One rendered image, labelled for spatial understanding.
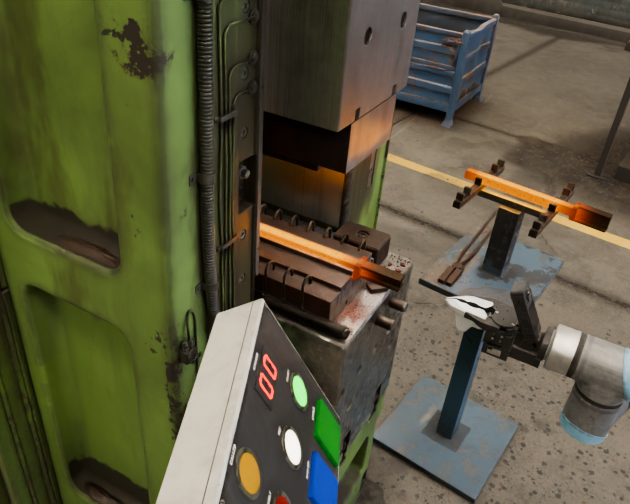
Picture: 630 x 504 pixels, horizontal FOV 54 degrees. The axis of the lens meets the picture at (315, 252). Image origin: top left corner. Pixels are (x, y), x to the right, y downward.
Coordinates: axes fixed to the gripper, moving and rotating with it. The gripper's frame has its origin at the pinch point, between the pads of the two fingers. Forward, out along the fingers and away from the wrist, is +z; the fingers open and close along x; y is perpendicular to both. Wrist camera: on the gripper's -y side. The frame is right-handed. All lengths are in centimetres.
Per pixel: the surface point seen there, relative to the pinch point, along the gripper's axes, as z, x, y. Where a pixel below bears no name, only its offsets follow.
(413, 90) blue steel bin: 132, 350, 80
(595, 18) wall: 52, 756, 79
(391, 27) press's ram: 21, 0, -50
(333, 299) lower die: 21.3, -11.2, 2.4
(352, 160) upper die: 21.3, -10.2, -28.5
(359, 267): 20.1, -2.3, -1.0
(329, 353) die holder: 18.7, -16.0, 12.3
